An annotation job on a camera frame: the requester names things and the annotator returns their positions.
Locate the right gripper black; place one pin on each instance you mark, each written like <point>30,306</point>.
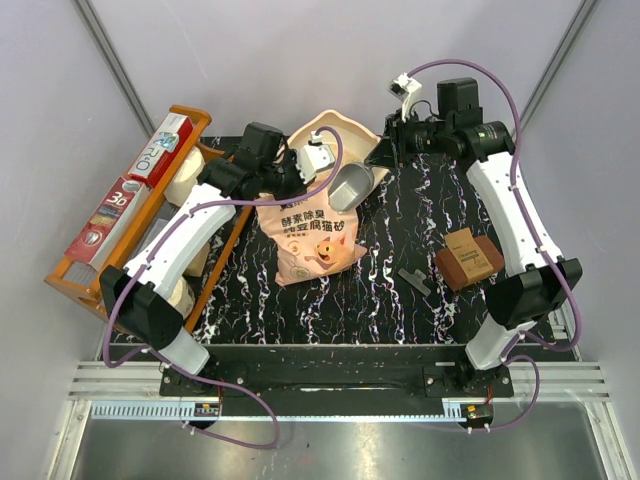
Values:
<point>394,144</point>

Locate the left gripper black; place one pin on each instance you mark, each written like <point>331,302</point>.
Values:
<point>299,186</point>

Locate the grey metal scoop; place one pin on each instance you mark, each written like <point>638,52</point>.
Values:
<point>351,186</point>

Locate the pink cat litter bag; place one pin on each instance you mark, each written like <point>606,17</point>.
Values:
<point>312,239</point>

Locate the grey bag clip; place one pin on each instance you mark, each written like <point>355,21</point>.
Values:
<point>417,280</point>

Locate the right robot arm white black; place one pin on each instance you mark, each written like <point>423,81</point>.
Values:
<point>539,277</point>

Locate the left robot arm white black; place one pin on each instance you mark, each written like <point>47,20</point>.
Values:
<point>136,296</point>

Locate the red white RiO toothpaste box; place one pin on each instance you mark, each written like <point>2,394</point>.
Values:
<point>161,149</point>

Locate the red 3D toothpaste box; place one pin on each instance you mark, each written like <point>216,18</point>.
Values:
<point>106,225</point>

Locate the white plastic bottle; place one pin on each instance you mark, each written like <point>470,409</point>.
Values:
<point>185,178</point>

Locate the orange wooden shelf rack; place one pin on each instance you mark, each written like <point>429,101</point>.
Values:
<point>79,281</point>

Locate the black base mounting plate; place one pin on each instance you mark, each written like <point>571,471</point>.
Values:
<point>428,370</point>

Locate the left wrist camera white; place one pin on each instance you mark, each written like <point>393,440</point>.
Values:
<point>313,158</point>

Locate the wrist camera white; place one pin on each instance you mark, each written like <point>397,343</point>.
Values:
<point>407,90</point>
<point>313,158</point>

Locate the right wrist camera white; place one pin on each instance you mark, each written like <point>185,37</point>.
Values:
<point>407,90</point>

